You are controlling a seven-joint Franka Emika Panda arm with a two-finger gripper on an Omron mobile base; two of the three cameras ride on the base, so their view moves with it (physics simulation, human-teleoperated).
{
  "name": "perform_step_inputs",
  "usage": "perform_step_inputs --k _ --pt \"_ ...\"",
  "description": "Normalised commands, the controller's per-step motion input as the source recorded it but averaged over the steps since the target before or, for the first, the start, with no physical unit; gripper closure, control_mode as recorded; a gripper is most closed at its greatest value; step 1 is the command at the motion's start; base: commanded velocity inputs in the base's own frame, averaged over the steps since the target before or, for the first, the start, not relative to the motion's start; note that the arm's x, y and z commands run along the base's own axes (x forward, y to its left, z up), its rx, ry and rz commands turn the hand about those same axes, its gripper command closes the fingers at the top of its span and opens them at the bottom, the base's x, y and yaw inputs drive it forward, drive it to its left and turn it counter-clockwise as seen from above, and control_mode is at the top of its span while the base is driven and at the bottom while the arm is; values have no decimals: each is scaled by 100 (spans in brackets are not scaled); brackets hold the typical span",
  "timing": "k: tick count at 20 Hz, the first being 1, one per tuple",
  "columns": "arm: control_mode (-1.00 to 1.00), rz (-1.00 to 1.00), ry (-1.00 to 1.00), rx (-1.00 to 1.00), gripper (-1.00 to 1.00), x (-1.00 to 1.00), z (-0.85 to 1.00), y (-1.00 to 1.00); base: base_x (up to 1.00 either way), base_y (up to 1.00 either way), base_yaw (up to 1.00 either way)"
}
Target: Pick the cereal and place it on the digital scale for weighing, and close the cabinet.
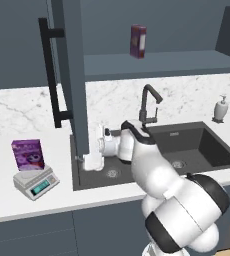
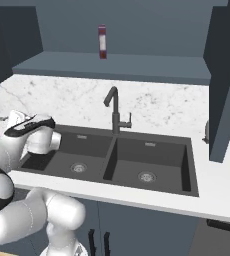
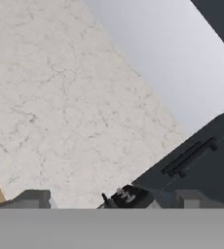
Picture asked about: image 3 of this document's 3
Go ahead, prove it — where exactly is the dark cabinet door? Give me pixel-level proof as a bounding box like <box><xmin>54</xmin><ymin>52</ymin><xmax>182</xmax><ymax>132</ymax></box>
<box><xmin>131</xmin><ymin>106</ymin><xmax>224</xmax><ymax>196</ymax></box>
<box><xmin>161</xmin><ymin>128</ymin><xmax>224</xmax><ymax>209</ymax></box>

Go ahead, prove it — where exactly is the dark wall cabinet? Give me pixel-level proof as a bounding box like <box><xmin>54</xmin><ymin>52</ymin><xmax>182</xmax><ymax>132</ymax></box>
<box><xmin>190</xmin><ymin>0</ymin><xmax>224</xmax><ymax>58</ymax></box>

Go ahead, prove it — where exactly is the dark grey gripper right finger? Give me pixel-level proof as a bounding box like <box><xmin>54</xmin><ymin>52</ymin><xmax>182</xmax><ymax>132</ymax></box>
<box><xmin>173</xmin><ymin>189</ymin><xmax>224</xmax><ymax>209</ymax></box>

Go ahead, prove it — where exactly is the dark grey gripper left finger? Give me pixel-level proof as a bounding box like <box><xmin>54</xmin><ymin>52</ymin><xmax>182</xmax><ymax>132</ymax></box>
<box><xmin>0</xmin><ymin>189</ymin><xmax>58</xmax><ymax>209</ymax></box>

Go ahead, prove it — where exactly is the black bar cabinet handle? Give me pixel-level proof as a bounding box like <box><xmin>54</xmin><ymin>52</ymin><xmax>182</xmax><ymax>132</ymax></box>
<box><xmin>161</xmin><ymin>140</ymin><xmax>204</xmax><ymax>177</ymax></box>
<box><xmin>168</xmin><ymin>136</ymin><xmax>219</xmax><ymax>179</ymax></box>

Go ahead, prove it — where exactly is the black appliance with silver knobs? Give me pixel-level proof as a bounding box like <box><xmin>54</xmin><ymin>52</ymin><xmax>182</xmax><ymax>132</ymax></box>
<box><xmin>96</xmin><ymin>184</ymin><xmax>161</xmax><ymax>209</ymax></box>

